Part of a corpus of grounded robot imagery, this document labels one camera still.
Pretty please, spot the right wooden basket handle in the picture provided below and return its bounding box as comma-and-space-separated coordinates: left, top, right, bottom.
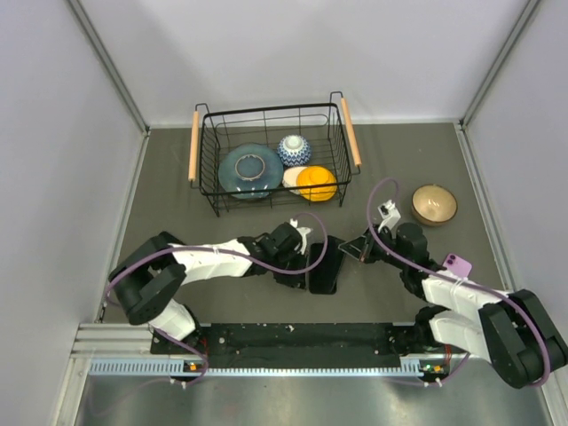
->
341, 97, 362, 167

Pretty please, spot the brown ceramic bowl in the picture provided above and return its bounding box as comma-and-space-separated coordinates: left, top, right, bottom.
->
411, 184, 458, 226

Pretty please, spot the blue glazed plate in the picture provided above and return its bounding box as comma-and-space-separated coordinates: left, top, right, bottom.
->
217, 143, 284, 200

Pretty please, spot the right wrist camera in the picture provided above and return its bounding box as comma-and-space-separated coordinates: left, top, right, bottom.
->
377, 200, 401, 233

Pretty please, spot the grey slotted cable duct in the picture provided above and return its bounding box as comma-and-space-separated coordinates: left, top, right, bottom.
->
89, 359, 446, 378

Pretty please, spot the purple smartphone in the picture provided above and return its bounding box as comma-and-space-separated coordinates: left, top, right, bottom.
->
443, 253, 472, 278

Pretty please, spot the black wire dish basket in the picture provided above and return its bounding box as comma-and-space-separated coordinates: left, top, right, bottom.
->
188, 91, 362, 216

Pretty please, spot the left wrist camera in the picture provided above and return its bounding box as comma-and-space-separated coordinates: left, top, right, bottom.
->
288, 218, 313, 255

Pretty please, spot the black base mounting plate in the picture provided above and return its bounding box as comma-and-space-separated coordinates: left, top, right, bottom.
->
149, 321, 449, 359

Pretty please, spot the black phone case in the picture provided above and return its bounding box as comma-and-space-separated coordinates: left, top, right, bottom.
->
307, 235, 345, 296

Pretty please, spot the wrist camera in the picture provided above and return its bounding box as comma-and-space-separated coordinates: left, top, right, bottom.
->
288, 218, 313, 255
377, 200, 401, 233

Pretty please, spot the left wooden basket handle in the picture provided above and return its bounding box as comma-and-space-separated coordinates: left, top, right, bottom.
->
188, 110, 200, 182

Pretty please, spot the orange bowl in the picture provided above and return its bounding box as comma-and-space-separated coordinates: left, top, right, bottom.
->
296, 166, 337, 202

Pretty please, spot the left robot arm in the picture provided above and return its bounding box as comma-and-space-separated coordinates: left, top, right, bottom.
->
108, 219, 312, 352

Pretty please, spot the black smartphone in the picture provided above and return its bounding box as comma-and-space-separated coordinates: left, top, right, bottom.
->
308, 242, 327, 289

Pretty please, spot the white speckled bowl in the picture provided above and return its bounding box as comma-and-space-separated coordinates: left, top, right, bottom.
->
282, 166, 306, 195

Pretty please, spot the blue white patterned bowl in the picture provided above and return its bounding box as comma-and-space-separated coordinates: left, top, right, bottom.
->
277, 135, 312, 167

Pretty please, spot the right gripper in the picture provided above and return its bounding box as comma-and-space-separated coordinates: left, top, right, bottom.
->
341, 224, 409, 271

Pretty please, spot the wooden basket handle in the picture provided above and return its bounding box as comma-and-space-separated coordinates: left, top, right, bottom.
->
188, 110, 200, 182
341, 97, 362, 167

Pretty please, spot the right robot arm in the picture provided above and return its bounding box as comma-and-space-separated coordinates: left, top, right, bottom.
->
339, 223, 567, 389

